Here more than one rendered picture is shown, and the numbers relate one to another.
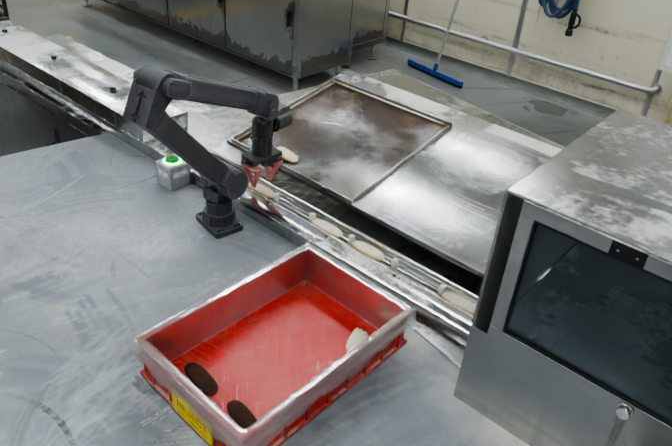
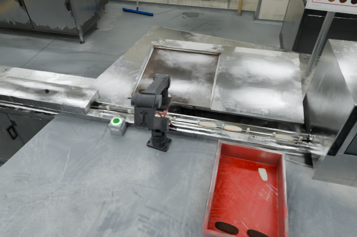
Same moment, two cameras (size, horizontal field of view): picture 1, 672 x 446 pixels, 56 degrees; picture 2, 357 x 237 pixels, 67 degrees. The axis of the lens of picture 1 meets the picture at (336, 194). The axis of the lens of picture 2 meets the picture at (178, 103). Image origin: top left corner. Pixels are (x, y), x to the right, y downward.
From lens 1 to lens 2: 82 cm
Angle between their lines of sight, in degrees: 23
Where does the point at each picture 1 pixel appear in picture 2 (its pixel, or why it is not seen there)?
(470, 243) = (269, 108)
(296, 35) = (75, 14)
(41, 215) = (71, 181)
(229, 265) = (183, 163)
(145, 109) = (149, 119)
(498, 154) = (248, 61)
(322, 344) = (253, 183)
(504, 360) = (341, 162)
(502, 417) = (337, 180)
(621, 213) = not seen: outside the picture
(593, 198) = not seen: outside the picture
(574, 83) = (197, 0)
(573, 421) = not seen: outside the picture
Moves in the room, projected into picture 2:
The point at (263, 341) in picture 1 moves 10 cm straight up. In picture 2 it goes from (231, 194) to (235, 182)
